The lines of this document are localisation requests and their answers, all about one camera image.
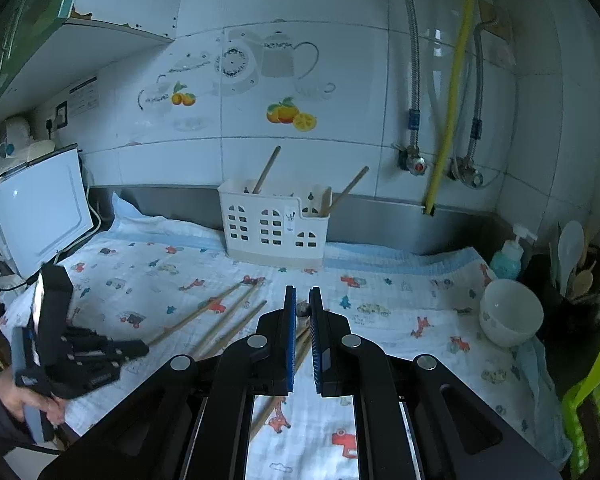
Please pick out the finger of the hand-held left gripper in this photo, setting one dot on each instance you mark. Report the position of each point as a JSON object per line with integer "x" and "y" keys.
{"x": 125, "y": 349}

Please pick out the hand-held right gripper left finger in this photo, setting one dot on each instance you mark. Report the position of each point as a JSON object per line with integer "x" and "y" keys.
{"x": 290, "y": 345}

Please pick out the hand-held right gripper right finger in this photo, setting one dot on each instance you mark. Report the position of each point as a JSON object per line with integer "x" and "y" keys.
{"x": 316, "y": 350}

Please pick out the wooden chopstick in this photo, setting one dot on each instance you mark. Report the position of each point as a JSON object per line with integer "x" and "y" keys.
{"x": 195, "y": 315}
{"x": 225, "y": 320}
{"x": 269, "y": 167}
{"x": 240, "y": 325}
{"x": 350, "y": 187}
{"x": 267, "y": 417}
{"x": 302, "y": 342}

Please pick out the white plastic utensil holder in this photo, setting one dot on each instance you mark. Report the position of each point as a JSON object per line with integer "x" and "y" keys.
{"x": 260, "y": 220}

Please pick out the person's left hand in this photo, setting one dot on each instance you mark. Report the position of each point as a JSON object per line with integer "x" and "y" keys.
{"x": 15, "y": 395}

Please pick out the car printed white cloth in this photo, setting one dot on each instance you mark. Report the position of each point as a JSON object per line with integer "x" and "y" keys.
{"x": 380, "y": 280}

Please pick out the white appliance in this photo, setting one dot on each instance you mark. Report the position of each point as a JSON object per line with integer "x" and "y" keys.
{"x": 40, "y": 210}

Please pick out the white bowl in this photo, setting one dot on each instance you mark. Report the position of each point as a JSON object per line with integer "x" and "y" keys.
{"x": 510, "y": 310}

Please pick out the white rounded bottle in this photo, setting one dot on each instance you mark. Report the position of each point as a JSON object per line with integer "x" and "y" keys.
{"x": 17, "y": 135}

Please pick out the teal soap pump bottle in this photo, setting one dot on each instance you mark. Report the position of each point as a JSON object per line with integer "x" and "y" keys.
{"x": 506, "y": 260}

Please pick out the metal water valve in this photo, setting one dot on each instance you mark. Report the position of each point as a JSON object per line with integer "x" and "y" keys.
{"x": 467, "y": 172}
{"x": 414, "y": 162}

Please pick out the light blue cloth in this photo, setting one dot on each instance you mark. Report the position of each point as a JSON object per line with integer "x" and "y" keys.
{"x": 532, "y": 365}

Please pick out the white rice paddle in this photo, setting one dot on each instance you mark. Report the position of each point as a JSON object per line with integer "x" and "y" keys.
{"x": 571, "y": 245}

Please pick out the small wooden spoon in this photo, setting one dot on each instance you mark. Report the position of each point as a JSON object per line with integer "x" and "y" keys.
{"x": 584, "y": 280}

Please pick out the green plastic basket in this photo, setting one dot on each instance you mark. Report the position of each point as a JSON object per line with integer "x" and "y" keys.
{"x": 595, "y": 390}

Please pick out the wall power socket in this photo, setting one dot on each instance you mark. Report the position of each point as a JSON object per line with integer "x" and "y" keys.
{"x": 60, "y": 114}

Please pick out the white wall label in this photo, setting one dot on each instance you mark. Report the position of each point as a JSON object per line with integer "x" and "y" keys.
{"x": 84, "y": 95}

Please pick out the green wall cabinet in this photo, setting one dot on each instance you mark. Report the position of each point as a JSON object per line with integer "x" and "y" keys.
{"x": 25, "y": 25}

